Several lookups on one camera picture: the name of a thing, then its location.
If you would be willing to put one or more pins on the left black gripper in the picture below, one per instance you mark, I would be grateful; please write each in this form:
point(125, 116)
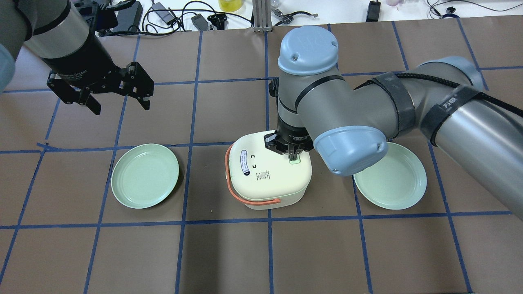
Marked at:
point(83, 57)

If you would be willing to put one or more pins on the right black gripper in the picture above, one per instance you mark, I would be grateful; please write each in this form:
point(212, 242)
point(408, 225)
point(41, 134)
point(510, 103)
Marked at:
point(291, 139)

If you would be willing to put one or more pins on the white rice cooker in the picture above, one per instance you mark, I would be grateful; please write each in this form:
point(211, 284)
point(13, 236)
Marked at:
point(262, 179)

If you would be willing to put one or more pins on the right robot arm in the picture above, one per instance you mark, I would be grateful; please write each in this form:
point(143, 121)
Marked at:
point(443, 98)

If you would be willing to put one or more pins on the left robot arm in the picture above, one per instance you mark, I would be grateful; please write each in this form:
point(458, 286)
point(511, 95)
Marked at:
point(63, 35)

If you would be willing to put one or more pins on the green plate far side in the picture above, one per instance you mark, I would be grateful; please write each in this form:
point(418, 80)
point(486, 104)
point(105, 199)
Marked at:
point(144, 176)

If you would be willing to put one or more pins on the green plate near potato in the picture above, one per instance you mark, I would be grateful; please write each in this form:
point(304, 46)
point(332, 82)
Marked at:
point(398, 181)

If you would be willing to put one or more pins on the black power adapter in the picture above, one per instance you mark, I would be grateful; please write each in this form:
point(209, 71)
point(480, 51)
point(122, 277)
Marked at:
point(373, 11)

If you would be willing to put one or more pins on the aluminium frame post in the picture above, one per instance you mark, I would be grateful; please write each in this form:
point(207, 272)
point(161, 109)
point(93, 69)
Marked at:
point(261, 13)

